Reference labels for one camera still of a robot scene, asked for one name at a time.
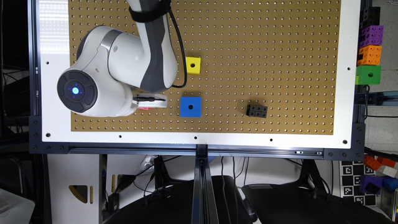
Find white board frame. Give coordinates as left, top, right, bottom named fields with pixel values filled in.
left=34, top=0, right=360, bottom=149

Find fiducial marker sheet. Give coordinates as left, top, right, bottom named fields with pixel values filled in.
left=340, top=161, right=377, bottom=206

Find black block on shelf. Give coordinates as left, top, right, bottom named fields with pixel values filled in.
left=359, top=7, right=381, bottom=29

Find red orange block pile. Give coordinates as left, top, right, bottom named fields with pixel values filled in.
left=363, top=155, right=397, bottom=177

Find white cabinet panel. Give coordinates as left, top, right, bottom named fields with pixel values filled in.
left=47, top=154, right=102, bottom=224

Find blue cube block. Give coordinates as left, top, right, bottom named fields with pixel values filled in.
left=180, top=97, right=201, bottom=118

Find yellow cube block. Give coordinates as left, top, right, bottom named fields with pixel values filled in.
left=185, top=57, right=201, bottom=75

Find purple block lower right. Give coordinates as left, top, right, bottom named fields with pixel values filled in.
left=359, top=175, right=383, bottom=195

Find black office chair left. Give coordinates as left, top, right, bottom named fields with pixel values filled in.
left=104, top=157, right=252, bottom=224

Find purple block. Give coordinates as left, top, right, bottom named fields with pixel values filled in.
left=359, top=26, right=384, bottom=48
left=359, top=175, right=383, bottom=195

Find brown pegboard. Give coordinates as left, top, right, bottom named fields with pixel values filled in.
left=71, top=0, right=341, bottom=135

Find dark aluminium table frame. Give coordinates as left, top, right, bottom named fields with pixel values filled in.
left=28, top=1, right=365, bottom=223

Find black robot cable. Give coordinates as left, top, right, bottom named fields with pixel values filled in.
left=132, top=8, right=188, bottom=103

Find black office chair right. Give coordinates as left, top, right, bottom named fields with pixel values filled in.
left=242, top=159, right=393, bottom=224

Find green cube block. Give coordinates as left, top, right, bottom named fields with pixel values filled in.
left=356, top=65, right=381, bottom=85

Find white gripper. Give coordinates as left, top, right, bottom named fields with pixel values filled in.
left=133, top=93, right=167, bottom=108

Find black office chair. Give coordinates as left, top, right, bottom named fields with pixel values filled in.
left=104, top=157, right=252, bottom=224
left=242, top=159, right=393, bottom=224

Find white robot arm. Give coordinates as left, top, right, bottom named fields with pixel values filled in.
left=57, top=0, right=177, bottom=117

